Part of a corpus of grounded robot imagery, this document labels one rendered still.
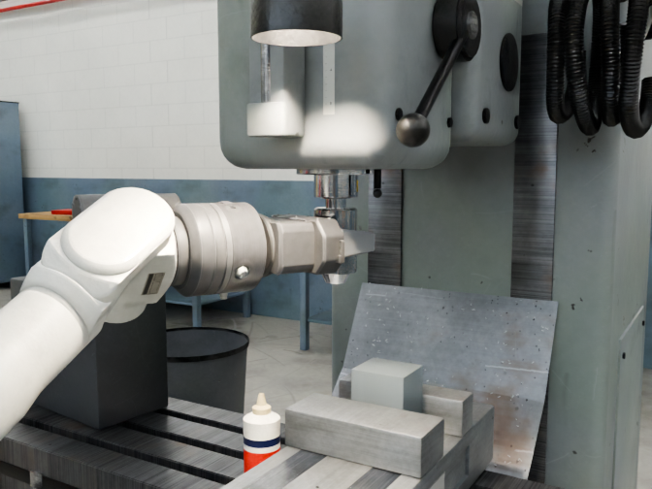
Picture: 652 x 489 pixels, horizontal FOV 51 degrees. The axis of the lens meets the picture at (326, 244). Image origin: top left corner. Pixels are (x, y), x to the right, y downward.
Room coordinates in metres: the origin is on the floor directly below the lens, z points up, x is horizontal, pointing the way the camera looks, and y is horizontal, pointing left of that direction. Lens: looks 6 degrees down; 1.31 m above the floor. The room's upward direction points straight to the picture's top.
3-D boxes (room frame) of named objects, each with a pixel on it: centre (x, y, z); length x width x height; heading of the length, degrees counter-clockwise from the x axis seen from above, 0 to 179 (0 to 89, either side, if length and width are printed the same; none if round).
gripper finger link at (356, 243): (0.71, -0.03, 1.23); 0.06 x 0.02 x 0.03; 124
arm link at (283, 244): (0.69, 0.07, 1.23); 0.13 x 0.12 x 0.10; 34
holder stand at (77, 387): (1.00, 0.36, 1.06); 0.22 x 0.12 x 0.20; 52
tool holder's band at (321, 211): (0.74, -0.01, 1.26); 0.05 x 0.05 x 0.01
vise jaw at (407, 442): (0.66, -0.04, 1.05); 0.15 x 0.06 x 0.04; 60
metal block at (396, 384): (0.71, -0.07, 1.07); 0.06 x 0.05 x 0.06; 60
